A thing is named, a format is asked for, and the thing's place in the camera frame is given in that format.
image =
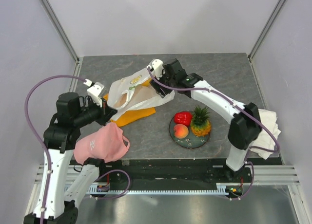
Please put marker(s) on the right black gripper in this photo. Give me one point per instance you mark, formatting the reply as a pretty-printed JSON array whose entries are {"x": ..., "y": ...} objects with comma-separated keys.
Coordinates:
[{"x": 157, "y": 86}]

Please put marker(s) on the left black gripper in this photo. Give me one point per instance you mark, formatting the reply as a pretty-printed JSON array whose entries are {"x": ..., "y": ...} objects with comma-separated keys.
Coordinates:
[{"x": 105, "y": 112}]

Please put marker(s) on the fake red bell pepper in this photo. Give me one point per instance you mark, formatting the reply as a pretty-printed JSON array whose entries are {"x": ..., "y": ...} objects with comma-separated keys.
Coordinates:
[{"x": 184, "y": 118}]

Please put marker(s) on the white plastic bag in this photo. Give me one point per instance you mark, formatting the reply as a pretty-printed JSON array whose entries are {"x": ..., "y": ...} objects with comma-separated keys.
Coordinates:
[{"x": 155, "y": 101}]

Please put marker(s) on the fake peach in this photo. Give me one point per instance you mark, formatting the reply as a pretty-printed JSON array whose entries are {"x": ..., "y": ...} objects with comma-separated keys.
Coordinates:
[{"x": 180, "y": 131}]

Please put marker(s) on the fake fruit green leaves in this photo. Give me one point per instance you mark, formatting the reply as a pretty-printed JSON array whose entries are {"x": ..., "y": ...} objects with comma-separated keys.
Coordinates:
[{"x": 200, "y": 122}]

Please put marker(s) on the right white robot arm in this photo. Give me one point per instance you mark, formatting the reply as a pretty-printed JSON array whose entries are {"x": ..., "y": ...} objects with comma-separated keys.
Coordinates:
[{"x": 244, "y": 119}]

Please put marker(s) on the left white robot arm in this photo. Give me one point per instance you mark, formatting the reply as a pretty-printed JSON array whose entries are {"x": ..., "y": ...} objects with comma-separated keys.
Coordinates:
[{"x": 56, "y": 204}]

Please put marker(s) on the pink cap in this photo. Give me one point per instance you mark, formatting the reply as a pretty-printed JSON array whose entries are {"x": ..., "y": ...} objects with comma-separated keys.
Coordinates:
[{"x": 108, "y": 143}]

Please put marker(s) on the orange cloth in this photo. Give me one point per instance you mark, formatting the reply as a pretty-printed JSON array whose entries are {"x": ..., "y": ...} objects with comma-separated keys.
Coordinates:
[{"x": 136, "y": 113}]

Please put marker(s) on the blue ceramic plate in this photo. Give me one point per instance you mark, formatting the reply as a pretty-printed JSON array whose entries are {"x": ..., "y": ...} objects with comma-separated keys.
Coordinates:
[{"x": 191, "y": 141}]

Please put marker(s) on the white folded towel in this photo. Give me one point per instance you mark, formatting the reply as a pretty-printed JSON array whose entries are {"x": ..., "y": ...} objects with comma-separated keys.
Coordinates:
[{"x": 268, "y": 119}]

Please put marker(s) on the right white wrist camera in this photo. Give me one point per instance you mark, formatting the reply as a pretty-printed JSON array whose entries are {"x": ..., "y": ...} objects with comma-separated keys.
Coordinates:
[{"x": 156, "y": 68}]

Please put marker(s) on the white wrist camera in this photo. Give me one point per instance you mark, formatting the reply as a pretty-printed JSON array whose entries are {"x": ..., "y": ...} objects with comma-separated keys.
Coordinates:
[
  {"x": 95, "y": 91},
  {"x": 156, "y": 68}
]

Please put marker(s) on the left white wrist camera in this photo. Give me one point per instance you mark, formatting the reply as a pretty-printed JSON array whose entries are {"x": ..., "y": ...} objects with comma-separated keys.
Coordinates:
[{"x": 95, "y": 91}]

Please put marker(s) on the slotted cable duct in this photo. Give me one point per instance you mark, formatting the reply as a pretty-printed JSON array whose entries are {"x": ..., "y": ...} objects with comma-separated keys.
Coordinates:
[{"x": 220, "y": 190}]

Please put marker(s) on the left aluminium frame post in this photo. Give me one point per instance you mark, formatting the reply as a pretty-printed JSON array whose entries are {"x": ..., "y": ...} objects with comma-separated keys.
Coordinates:
[{"x": 59, "y": 29}]

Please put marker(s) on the aluminium frame post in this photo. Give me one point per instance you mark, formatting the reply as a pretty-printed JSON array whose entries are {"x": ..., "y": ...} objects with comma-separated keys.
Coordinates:
[
  {"x": 59, "y": 29},
  {"x": 267, "y": 27}
]

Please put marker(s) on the right aluminium frame post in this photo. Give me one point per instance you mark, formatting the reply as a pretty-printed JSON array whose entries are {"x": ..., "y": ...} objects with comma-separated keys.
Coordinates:
[{"x": 267, "y": 27}]

